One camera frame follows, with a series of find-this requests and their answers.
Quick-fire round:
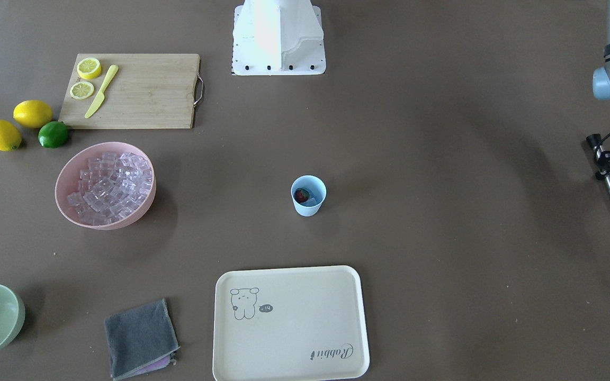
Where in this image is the steel muddler black tip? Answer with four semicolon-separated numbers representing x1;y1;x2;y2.
586;133;610;196

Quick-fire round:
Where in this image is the red strawberry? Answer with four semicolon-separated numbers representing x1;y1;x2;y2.
293;187;311;205

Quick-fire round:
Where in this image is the light blue plastic cup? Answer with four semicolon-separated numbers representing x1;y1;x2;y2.
290;175;327;217

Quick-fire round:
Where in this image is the clear ice cube pile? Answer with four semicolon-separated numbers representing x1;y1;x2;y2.
63;151;155;226

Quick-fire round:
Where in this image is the cream rabbit tray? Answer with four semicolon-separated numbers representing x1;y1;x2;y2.
212;265;370;380

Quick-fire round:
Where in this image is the wooden cutting board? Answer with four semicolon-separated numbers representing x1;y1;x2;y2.
58;53;203;130

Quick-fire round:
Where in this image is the grey folded cloth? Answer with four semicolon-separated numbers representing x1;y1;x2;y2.
104;298;180;380

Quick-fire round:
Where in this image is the pink plastic bowl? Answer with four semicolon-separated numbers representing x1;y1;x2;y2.
54;142;157;231

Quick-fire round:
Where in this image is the yellow plastic knife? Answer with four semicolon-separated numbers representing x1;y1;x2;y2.
83;65;119;119

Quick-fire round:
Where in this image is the lemon half slice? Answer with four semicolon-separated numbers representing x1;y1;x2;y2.
76;57;102;80
68;80;95;101

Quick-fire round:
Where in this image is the green lime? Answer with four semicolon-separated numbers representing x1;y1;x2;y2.
37;121;69;149

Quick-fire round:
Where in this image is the whole yellow lemon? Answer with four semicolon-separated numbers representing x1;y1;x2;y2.
0;119;22;151
13;99;53;129

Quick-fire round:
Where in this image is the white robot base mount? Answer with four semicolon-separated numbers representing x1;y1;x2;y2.
231;1;327;76

